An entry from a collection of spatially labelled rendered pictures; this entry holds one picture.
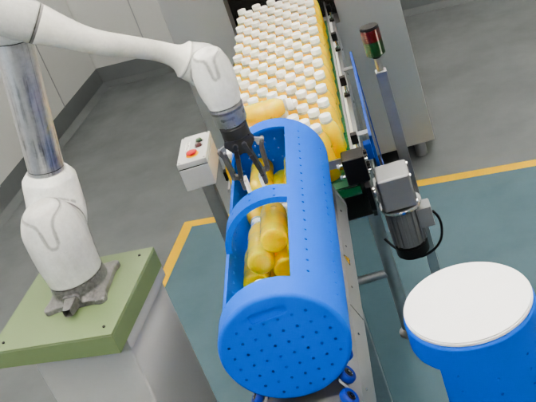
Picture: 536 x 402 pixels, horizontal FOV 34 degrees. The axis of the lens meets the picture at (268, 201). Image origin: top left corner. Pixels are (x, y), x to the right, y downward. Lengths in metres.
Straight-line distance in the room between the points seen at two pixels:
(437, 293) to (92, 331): 0.86
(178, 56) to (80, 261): 0.60
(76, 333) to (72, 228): 0.27
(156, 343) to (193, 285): 1.84
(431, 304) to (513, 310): 0.18
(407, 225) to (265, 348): 1.15
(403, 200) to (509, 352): 1.08
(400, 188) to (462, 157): 1.79
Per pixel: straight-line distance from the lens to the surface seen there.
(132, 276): 2.42
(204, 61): 2.25
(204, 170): 2.83
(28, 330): 2.43
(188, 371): 2.65
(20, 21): 2.18
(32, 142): 2.44
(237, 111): 2.30
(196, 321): 4.06
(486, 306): 1.93
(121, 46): 2.27
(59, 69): 6.98
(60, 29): 2.20
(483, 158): 4.57
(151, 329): 2.46
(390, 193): 2.85
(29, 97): 2.40
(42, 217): 2.32
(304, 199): 2.16
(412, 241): 2.97
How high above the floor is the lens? 2.24
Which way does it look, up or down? 28 degrees down
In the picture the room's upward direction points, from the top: 20 degrees counter-clockwise
